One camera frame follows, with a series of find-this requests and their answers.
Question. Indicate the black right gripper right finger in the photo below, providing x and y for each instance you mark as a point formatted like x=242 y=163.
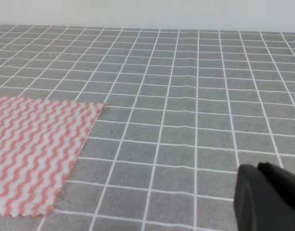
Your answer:
x=282 y=181

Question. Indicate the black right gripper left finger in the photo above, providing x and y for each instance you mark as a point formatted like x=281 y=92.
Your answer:
x=257 y=205

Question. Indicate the pink white wavy towel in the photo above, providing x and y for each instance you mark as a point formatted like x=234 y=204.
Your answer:
x=40 y=141

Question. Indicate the grey grid tablecloth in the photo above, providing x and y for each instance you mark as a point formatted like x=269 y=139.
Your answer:
x=184 y=109

